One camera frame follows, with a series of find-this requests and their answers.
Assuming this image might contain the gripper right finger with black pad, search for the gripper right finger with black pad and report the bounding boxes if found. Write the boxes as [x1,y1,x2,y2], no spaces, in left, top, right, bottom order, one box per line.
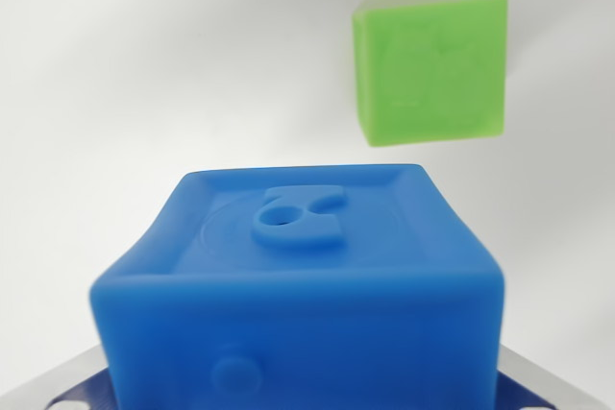
[498,341,605,410]

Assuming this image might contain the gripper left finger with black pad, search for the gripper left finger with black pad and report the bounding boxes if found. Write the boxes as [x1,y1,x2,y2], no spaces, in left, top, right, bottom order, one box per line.
[45,346,116,410]

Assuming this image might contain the blue rubber dice cube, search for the blue rubber dice cube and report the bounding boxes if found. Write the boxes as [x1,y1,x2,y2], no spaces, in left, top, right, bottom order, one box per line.
[88,163,505,410]

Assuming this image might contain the green rubber cube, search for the green rubber cube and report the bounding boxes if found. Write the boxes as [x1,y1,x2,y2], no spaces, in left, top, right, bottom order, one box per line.
[352,0,509,149]

